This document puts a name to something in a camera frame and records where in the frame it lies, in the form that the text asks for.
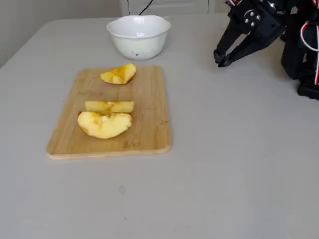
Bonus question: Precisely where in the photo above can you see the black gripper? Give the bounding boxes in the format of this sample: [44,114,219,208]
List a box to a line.
[213,0,291,68]

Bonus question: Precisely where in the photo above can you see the white butterfly print bowl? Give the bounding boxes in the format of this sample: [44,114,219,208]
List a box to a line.
[106,15,171,60]

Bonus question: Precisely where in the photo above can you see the wooden cutting board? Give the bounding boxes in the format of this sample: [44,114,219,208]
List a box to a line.
[46,65,172,160]

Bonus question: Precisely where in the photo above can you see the short chunky apple slice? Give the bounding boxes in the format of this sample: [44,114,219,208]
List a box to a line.
[100,62,137,85]

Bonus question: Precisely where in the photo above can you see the long straight apple slice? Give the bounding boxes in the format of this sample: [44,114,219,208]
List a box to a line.
[84,100,135,116]

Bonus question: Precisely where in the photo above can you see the thin curved apple slice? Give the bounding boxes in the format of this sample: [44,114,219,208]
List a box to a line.
[77,111,133,139]

